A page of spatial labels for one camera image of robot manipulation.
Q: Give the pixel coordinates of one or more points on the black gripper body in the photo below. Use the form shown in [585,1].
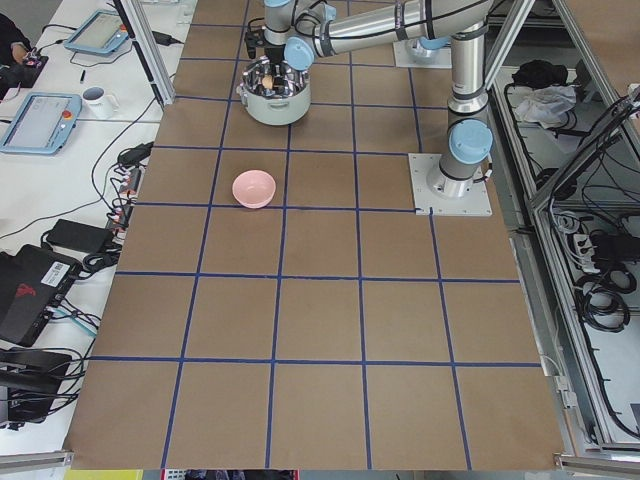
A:
[274,54]

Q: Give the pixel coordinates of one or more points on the beige egg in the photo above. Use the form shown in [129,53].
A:
[268,82]

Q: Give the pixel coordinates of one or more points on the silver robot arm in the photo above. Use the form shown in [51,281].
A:
[319,33]
[279,17]

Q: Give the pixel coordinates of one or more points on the pale green electric pot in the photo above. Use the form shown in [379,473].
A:
[288,100]

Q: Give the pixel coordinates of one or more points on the pink bowl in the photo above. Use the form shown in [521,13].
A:
[254,189]

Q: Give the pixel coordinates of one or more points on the blue teach pendant far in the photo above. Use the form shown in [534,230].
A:
[101,34]

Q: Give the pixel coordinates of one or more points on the blue teach pendant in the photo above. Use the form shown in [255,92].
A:
[42,124]
[101,34]

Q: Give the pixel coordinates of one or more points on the white mug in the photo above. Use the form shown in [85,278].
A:
[101,103]

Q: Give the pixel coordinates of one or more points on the blue teach pendant near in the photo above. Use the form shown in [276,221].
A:
[42,124]

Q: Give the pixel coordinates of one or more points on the black power brick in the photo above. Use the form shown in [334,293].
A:
[78,236]

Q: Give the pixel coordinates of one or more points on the black cloth bundle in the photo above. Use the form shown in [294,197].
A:
[538,74]

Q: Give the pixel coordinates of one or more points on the white crumpled cloth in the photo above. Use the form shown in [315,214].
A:
[548,106]

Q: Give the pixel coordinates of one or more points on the black laptop computer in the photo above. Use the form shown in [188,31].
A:
[33,282]

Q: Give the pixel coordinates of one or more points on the aluminium frame post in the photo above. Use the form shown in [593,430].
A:
[138,28]

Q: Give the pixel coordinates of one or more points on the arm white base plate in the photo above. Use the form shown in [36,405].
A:
[411,54]
[436,194]

